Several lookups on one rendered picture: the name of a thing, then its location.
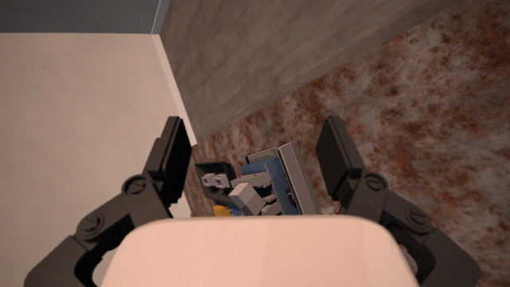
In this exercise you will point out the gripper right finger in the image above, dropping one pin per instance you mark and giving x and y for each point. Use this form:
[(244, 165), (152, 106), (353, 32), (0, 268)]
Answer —
[(441, 262)]

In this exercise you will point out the orange block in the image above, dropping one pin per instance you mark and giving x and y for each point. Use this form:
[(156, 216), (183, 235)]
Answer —
[(221, 210)]

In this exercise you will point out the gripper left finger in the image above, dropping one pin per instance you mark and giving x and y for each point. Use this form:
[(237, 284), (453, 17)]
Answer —
[(144, 198)]

